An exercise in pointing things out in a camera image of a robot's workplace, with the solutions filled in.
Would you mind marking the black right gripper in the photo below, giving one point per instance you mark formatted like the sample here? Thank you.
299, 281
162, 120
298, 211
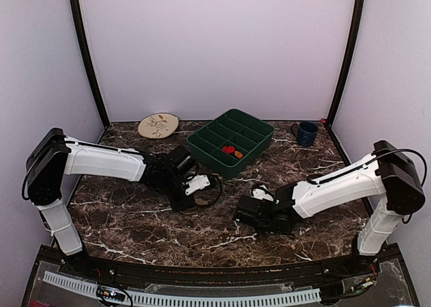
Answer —
243, 213

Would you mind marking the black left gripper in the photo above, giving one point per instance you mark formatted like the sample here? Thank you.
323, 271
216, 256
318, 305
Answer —
178, 205

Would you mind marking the red yellow argyle sock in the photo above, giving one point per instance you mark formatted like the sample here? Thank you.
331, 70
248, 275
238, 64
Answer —
232, 151

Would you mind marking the green divided organizer tray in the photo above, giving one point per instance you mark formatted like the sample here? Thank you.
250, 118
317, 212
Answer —
245, 132

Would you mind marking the dark blue mug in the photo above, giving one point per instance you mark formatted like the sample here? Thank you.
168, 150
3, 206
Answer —
305, 133

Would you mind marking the brown ribbed sock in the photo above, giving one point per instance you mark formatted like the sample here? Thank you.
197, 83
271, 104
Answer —
201, 203

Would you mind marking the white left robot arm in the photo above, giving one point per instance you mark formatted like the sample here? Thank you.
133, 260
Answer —
58, 155

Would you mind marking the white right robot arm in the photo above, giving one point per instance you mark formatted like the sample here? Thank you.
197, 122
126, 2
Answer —
387, 173

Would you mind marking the round wooden slice plate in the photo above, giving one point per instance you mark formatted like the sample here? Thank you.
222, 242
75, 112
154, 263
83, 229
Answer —
158, 126

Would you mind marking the black front table rail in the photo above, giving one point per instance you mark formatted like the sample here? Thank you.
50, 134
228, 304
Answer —
322, 272

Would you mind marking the white slotted cable duct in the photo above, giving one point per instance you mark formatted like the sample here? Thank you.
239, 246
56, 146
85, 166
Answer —
171, 295

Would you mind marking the black left corner post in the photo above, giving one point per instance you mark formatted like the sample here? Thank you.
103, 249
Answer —
86, 57

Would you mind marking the black corner post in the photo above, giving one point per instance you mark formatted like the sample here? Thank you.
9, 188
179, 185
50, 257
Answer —
86, 57
347, 61

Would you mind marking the black right corner post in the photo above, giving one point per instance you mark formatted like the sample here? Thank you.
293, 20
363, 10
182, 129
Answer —
347, 61

